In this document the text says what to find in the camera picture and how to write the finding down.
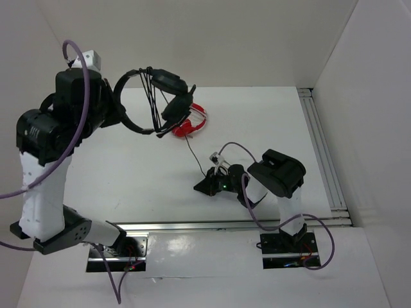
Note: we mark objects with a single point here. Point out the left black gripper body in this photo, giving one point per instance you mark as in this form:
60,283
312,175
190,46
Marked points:
108,107

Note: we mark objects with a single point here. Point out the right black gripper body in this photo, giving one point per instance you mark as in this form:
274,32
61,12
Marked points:
222,182

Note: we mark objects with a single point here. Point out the black headphones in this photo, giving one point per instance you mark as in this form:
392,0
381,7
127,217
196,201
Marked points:
168,95

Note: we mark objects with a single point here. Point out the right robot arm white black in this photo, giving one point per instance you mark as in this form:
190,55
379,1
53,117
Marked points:
276,174

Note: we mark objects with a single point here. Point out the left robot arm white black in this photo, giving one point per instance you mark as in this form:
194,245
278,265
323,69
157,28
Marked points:
46,139

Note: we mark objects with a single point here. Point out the red headphones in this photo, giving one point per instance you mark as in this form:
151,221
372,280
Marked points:
193,123

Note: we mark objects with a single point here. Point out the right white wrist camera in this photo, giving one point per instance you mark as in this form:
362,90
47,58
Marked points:
220,164

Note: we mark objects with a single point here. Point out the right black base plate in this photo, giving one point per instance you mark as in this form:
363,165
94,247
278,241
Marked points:
276,255

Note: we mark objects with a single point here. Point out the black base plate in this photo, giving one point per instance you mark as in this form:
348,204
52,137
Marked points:
276,255
132,258

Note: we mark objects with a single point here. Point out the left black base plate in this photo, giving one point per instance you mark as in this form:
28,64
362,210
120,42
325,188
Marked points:
132,258

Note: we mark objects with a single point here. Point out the aluminium rail right side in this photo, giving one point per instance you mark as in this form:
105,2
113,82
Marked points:
333,189

